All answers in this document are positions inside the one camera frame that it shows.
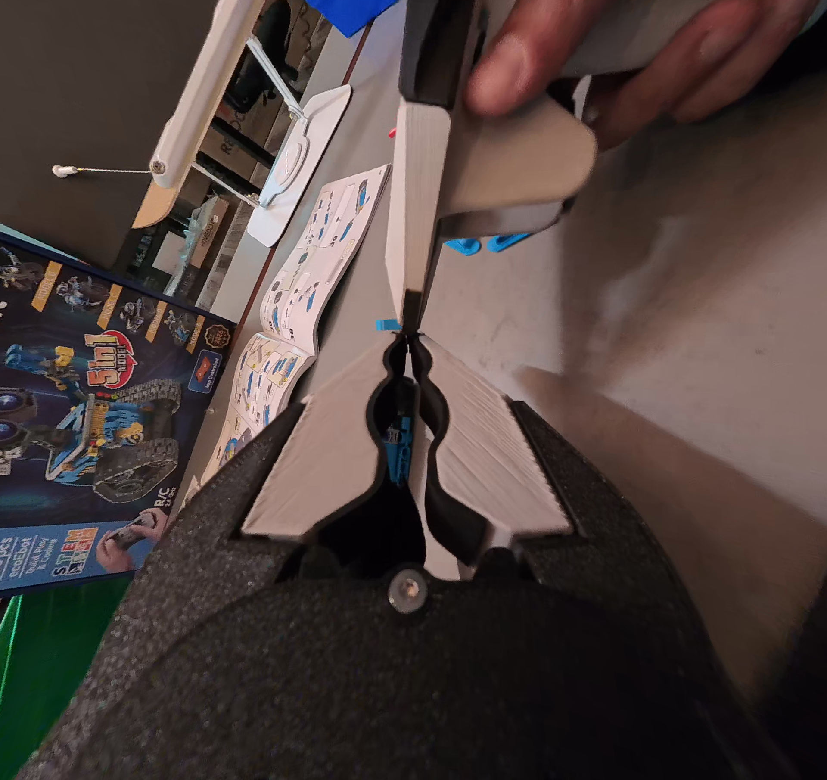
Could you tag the person's right hand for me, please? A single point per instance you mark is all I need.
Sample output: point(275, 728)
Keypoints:
point(536, 30)

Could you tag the black wheel blue beam assembly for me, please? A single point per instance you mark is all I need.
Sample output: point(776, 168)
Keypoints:
point(399, 450)

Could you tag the blue angled panel piece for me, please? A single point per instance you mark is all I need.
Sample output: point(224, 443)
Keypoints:
point(462, 246)
point(510, 242)

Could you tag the tan wooden board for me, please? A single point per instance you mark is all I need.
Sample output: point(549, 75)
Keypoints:
point(155, 205)

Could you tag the black flat device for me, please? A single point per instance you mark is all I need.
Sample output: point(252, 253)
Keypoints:
point(97, 82)

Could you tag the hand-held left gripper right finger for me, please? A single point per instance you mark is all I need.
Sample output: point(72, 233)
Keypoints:
point(497, 463)

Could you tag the green container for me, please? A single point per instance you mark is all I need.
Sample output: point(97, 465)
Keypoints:
point(45, 664)

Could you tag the open instruction booklet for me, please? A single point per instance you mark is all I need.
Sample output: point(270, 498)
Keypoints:
point(310, 263)

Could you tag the dark blue toy box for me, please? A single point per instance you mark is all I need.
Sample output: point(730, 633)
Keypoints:
point(97, 405)

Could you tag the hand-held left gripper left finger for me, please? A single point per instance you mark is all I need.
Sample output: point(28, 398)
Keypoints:
point(323, 463)

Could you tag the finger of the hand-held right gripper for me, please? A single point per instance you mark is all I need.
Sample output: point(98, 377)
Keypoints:
point(417, 198)

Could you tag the brown cardboard box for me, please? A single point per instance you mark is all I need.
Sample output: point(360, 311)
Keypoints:
point(226, 147)

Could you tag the white folding stand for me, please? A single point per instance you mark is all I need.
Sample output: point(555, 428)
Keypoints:
point(213, 69)

